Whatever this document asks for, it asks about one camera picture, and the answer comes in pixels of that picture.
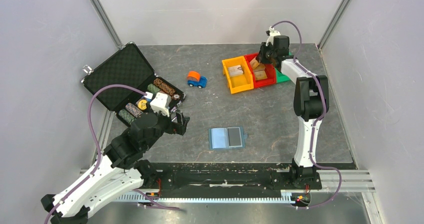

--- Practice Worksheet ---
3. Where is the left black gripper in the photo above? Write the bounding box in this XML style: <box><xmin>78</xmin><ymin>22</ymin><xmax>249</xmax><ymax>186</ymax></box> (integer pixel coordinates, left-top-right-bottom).
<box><xmin>143</xmin><ymin>101</ymin><xmax>190</xmax><ymax>150</ymax></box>

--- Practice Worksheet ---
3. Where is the gold VIP card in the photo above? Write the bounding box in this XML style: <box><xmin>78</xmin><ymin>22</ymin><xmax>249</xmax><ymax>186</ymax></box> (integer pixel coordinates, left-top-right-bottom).
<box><xmin>254</xmin><ymin>71</ymin><xmax>268</xmax><ymax>81</ymax></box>

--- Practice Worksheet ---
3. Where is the blue card holder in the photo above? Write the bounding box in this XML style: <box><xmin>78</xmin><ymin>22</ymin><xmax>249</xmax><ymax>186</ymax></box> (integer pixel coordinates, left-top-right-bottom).
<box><xmin>208</xmin><ymin>126</ymin><xmax>248</xmax><ymax>150</ymax></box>

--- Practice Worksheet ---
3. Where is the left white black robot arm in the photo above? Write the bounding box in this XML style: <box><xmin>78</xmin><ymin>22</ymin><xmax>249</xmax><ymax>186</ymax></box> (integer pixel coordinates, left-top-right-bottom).
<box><xmin>41</xmin><ymin>112</ymin><xmax>190</xmax><ymax>224</ymax></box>

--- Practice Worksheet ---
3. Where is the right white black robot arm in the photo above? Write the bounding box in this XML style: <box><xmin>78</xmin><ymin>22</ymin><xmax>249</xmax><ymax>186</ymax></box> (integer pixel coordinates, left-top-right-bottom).
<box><xmin>256</xmin><ymin>33</ymin><xmax>329</xmax><ymax>188</ymax></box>

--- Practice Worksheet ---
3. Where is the gold card in red bin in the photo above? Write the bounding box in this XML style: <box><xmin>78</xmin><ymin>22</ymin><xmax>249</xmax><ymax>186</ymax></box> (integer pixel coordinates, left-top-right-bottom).
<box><xmin>252</xmin><ymin>63</ymin><xmax>266</xmax><ymax>73</ymax></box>

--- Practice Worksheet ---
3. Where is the white card stack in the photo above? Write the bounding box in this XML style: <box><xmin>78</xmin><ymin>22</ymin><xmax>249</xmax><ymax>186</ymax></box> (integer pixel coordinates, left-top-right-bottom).
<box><xmin>227</xmin><ymin>65</ymin><xmax>244</xmax><ymax>78</ymax></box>

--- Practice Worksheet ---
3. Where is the red storage bin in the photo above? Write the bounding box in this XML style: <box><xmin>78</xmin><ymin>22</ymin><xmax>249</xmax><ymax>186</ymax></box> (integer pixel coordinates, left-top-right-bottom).
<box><xmin>244</xmin><ymin>53</ymin><xmax>277</xmax><ymax>88</ymax></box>

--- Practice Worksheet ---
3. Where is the green storage bin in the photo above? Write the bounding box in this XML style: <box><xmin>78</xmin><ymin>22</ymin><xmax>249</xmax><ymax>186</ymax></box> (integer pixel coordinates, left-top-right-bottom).
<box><xmin>275</xmin><ymin>51</ymin><xmax>293</xmax><ymax>83</ymax></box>

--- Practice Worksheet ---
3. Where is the yellow dealer chip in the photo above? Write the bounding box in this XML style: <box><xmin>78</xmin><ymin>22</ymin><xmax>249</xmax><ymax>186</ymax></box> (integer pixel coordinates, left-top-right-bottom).
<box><xmin>136</xmin><ymin>99</ymin><xmax>149</xmax><ymax>111</ymax></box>

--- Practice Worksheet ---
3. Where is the blue orange toy car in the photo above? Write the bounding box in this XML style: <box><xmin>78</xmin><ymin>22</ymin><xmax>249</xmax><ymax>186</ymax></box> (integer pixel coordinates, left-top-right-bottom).
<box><xmin>187</xmin><ymin>71</ymin><xmax>208</xmax><ymax>88</ymax></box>

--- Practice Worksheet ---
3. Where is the yellow storage bin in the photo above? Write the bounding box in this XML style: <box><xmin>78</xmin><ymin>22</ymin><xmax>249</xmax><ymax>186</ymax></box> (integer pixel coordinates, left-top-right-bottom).
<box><xmin>222</xmin><ymin>56</ymin><xmax>254</xmax><ymax>94</ymax></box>

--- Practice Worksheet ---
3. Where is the black poker chip case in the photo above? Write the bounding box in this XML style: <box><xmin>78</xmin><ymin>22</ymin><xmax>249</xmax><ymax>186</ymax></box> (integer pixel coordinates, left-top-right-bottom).
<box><xmin>81</xmin><ymin>42</ymin><xmax>186</xmax><ymax>127</ymax></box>

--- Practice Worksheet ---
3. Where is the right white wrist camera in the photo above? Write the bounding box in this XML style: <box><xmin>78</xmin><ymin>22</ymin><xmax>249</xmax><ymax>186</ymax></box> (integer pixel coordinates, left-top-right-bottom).
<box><xmin>265</xmin><ymin>26</ymin><xmax>281</xmax><ymax>46</ymax></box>

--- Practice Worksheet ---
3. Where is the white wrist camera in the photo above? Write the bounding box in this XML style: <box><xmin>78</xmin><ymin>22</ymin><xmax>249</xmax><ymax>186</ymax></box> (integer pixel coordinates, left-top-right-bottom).
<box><xmin>147</xmin><ymin>92</ymin><xmax>171</xmax><ymax>117</ymax></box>
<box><xmin>265</xmin><ymin>26</ymin><xmax>281</xmax><ymax>46</ymax></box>

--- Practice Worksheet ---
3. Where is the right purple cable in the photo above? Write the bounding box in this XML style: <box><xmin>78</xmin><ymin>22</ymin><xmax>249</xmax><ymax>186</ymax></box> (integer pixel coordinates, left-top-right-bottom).
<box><xmin>269</xmin><ymin>20</ymin><xmax>343</xmax><ymax>210</ymax></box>

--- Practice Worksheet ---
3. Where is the purple cable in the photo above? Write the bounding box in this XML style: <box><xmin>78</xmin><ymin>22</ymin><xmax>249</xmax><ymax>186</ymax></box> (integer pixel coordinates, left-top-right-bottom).
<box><xmin>269</xmin><ymin>20</ymin><xmax>343</xmax><ymax>210</ymax></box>
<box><xmin>43</xmin><ymin>84</ymin><xmax>186</xmax><ymax>224</ymax></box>

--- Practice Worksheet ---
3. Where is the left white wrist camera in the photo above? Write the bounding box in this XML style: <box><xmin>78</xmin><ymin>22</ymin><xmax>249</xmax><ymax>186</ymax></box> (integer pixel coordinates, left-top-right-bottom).
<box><xmin>147</xmin><ymin>92</ymin><xmax>171</xmax><ymax>117</ymax></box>

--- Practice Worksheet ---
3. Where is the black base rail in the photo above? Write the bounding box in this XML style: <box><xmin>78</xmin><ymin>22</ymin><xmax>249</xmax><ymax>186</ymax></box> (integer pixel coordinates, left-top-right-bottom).
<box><xmin>140</xmin><ymin>163</ymin><xmax>323</xmax><ymax>199</ymax></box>

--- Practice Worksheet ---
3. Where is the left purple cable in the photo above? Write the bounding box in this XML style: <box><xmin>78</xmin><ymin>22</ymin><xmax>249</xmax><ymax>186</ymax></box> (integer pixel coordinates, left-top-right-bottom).
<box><xmin>43</xmin><ymin>84</ymin><xmax>186</xmax><ymax>224</ymax></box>

